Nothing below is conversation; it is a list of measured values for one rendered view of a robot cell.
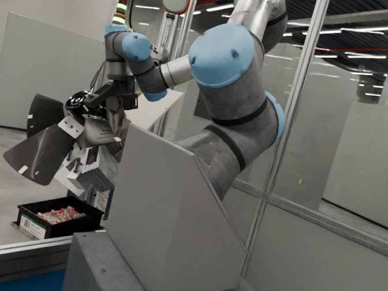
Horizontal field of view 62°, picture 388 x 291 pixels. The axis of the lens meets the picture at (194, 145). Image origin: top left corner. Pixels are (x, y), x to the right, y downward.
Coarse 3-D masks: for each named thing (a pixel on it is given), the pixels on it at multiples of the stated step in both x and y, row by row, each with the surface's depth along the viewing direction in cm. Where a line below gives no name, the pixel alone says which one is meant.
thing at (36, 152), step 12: (48, 132) 126; (60, 132) 128; (24, 144) 123; (36, 144) 123; (48, 144) 124; (60, 144) 126; (72, 144) 128; (12, 156) 121; (24, 156) 121; (36, 156) 121; (48, 156) 123; (60, 156) 124; (36, 168) 120; (48, 168) 121; (36, 180) 117; (48, 180) 118
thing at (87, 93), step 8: (72, 96) 134; (80, 96) 132; (72, 104) 130; (80, 104) 126; (72, 112) 128; (80, 112) 128; (88, 112) 129; (96, 112) 132; (104, 112) 138; (80, 120) 131
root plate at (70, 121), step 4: (68, 116) 131; (64, 120) 130; (68, 120) 131; (72, 120) 131; (60, 124) 129; (64, 124) 130; (68, 124) 130; (72, 124) 131; (76, 124) 132; (64, 128) 129; (68, 128) 130; (72, 128) 130; (76, 128) 131; (80, 128) 132; (68, 132) 129; (72, 132) 130; (76, 132) 130; (80, 132) 131; (72, 136) 129; (76, 136) 130
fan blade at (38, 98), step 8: (40, 96) 148; (32, 104) 150; (40, 104) 146; (48, 104) 144; (56, 104) 141; (32, 112) 148; (40, 112) 145; (48, 112) 143; (56, 112) 141; (32, 120) 147; (40, 120) 145; (48, 120) 143; (56, 120) 142; (32, 128) 147; (40, 128) 145
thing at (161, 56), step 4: (160, 48) 180; (164, 48) 181; (152, 52) 181; (160, 52) 180; (164, 52) 182; (152, 56) 181; (156, 56) 181; (160, 56) 181; (164, 56) 184; (160, 60) 183; (164, 60) 187
